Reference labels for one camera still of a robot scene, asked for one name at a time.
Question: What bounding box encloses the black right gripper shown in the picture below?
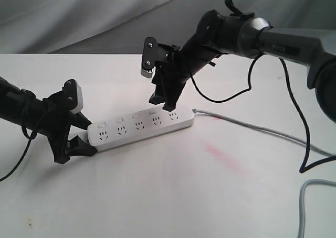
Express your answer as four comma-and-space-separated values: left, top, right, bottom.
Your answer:
149, 35, 221, 111

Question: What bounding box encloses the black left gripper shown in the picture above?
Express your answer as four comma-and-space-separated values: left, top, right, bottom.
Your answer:
43, 91, 98, 164

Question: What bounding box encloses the white five-outlet power strip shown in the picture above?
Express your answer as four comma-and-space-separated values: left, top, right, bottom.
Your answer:
87, 105, 194, 152

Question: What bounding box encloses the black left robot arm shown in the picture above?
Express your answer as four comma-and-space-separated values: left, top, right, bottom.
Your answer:
1, 79, 97, 164

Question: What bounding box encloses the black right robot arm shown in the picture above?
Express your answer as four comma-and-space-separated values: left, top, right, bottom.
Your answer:
141, 10, 335, 120

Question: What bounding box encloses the grey backdrop cloth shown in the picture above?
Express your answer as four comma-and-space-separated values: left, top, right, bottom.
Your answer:
1, 0, 335, 54

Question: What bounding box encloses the grey power cord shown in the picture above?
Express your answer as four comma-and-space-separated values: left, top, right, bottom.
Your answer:
193, 109, 336, 238

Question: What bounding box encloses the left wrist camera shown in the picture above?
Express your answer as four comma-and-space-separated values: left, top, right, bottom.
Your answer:
62, 79, 83, 114

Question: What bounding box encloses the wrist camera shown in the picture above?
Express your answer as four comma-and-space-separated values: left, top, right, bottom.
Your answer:
141, 37, 158, 79
62, 79, 83, 114

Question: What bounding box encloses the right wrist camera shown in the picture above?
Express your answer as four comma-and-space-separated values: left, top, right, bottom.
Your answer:
141, 37, 158, 79

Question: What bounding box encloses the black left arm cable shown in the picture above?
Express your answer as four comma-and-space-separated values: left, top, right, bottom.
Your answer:
0, 99, 57, 182

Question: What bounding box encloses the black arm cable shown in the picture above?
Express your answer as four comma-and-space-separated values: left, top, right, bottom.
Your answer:
190, 53, 336, 174
0, 99, 57, 182

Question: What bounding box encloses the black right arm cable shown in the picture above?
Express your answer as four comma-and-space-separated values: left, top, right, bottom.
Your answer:
190, 53, 336, 174

